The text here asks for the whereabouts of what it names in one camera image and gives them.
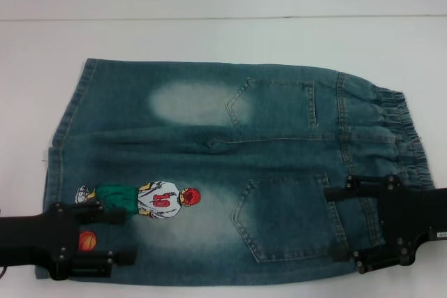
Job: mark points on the blue denim shorts with cartoon print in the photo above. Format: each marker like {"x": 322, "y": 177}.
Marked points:
{"x": 195, "y": 158}

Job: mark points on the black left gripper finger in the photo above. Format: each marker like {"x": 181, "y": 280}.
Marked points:
{"x": 115, "y": 259}
{"x": 104, "y": 216}

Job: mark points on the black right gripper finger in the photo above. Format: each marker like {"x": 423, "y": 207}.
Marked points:
{"x": 370, "y": 261}
{"x": 352, "y": 193}

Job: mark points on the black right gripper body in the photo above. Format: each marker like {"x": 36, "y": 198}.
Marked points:
{"x": 415, "y": 217}

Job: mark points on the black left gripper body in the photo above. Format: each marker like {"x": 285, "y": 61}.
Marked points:
{"x": 38, "y": 238}

